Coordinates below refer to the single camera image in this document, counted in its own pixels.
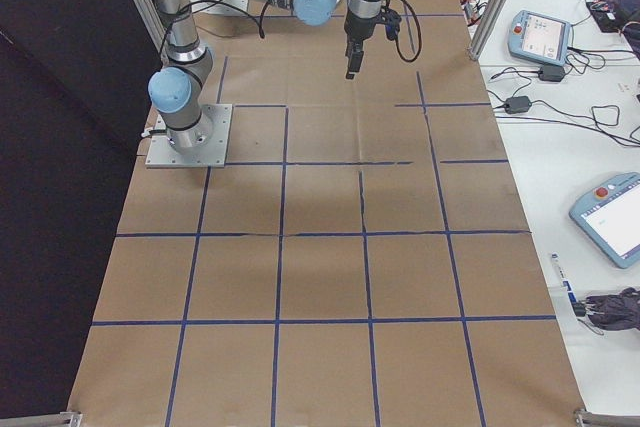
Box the blue grey teach pendant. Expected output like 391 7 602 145
507 9 574 68
568 171 640 270

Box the white desk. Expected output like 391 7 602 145
442 0 640 421

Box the seated person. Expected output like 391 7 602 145
594 0 640 56

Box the black folded umbrella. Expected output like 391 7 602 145
574 287 640 332

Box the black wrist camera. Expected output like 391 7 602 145
379 7 403 42

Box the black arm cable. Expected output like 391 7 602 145
159 0 422 64

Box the white square base plate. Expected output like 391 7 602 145
191 0 251 16
144 103 234 169

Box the tall aluminium extrusion post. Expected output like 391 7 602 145
467 0 532 62

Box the long black desk cable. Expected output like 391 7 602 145
529 96 640 149

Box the aluminium frame bar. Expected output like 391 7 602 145
117 0 169 56

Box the black circuit board with wires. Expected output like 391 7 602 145
584 0 626 34

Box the black pendant cable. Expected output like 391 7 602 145
564 45 640 78

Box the black frame cover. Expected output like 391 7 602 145
0 0 167 419

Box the metal table corner bracket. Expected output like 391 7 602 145
0 410 84 427
572 407 640 427

